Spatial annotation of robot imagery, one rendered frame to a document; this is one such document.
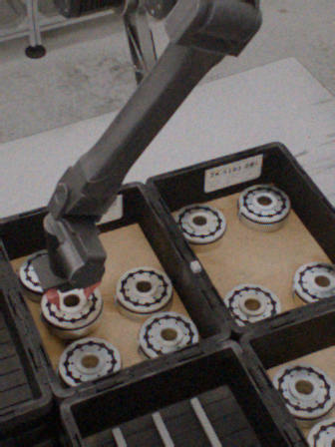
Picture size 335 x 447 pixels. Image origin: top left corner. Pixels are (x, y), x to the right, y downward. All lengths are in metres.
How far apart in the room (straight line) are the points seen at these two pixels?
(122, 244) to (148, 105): 0.55
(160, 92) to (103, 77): 2.28
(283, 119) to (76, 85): 1.38
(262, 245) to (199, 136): 0.50
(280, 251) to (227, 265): 0.11
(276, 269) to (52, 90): 1.89
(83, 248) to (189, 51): 0.36
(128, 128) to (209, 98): 1.03
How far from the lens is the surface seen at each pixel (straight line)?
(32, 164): 2.12
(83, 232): 1.39
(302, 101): 2.32
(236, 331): 1.51
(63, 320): 1.58
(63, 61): 3.60
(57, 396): 1.44
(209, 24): 1.16
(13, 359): 1.61
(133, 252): 1.74
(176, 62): 1.21
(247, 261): 1.74
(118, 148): 1.30
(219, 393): 1.56
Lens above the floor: 2.13
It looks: 45 degrees down
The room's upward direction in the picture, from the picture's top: 2 degrees clockwise
